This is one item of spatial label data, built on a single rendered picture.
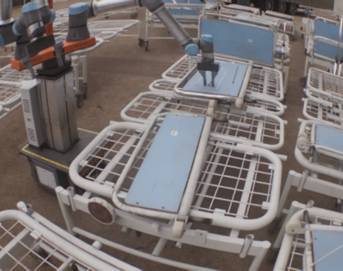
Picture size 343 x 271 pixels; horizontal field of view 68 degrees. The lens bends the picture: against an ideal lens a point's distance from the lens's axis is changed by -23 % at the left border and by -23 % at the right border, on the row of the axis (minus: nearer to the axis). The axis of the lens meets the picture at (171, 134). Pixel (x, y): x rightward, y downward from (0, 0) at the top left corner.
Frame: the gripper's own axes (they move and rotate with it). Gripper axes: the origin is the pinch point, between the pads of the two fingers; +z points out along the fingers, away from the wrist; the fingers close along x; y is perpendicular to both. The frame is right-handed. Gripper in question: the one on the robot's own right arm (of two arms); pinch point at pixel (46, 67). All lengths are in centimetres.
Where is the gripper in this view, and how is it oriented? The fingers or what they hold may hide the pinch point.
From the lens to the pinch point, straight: 123.3
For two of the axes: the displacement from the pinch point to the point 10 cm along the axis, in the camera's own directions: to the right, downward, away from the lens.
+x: -7.5, 4.3, -5.1
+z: 3.3, 9.0, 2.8
